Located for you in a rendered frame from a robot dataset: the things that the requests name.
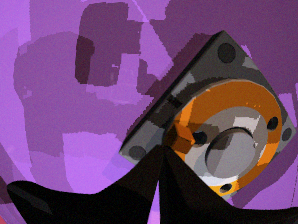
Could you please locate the orange round plate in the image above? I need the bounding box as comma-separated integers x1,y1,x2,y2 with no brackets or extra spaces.
161,79,282,196

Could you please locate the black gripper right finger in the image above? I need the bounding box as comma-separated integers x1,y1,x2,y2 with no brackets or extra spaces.
158,145,298,224

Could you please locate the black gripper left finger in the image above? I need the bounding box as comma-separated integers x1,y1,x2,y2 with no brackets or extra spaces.
7,144,164,224

